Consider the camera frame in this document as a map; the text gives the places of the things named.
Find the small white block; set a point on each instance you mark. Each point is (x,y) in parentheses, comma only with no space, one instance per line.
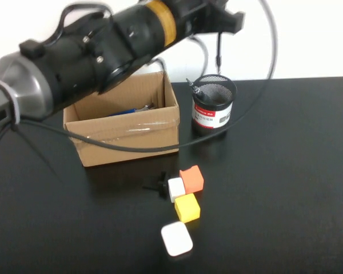
(176,189)

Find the brown cardboard box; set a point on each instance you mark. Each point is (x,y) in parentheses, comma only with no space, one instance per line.
(123,137)

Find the thin black pen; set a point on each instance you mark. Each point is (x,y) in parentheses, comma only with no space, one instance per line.
(218,57)

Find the yellow block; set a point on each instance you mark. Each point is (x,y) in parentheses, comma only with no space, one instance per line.
(187,208)

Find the black mesh pen holder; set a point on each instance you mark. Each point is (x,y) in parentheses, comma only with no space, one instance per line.
(210,117)

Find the small black plastic clip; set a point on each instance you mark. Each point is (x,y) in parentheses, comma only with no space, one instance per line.
(158,185)

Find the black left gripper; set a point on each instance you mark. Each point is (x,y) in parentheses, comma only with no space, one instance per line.
(200,17)

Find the orange foam block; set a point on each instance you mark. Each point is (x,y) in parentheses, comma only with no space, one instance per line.
(192,179)

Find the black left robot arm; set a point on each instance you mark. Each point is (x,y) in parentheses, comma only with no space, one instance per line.
(88,57)

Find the white rounded earbud case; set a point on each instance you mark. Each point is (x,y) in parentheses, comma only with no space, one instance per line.
(177,239)

